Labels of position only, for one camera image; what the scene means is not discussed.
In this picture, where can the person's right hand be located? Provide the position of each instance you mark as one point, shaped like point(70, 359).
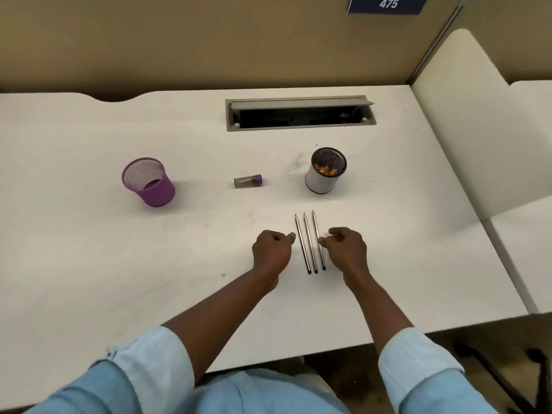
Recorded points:
point(349, 254)

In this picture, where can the person's left hand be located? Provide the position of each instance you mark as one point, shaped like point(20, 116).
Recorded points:
point(271, 254)

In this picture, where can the black silver striped pencil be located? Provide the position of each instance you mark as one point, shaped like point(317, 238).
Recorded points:
point(302, 245)
point(317, 230)
point(310, 243)

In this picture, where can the purple clear tube sharpener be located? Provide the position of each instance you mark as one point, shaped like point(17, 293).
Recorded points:
point(248, 181)

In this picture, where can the purple mesh pencil cup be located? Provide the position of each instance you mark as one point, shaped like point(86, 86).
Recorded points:
point(155, 194)

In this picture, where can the person's left forearm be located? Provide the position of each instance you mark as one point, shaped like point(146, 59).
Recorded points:
point(215, 323)

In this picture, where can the person's right forearm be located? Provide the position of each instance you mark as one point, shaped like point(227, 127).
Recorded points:
point(379, 314)

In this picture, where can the white cup with black rim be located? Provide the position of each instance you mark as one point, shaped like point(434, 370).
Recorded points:
point(319, 183)

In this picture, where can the light blue patterned shirt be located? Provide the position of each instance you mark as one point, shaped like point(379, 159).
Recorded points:
point(151, 370)

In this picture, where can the cream side divider panel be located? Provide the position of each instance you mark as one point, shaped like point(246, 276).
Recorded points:
point(474, 137)

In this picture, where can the black chair base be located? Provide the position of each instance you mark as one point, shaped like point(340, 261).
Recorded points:
point(496, 375)

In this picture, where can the tan back partition panel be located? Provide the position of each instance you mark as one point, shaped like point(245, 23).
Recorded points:
point(194, 38)

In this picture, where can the dark blue number sign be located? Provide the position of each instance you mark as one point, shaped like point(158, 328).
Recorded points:
point(362, 4)

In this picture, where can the tan neighbouring partition panel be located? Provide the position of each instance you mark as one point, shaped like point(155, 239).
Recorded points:
point(513, 34)

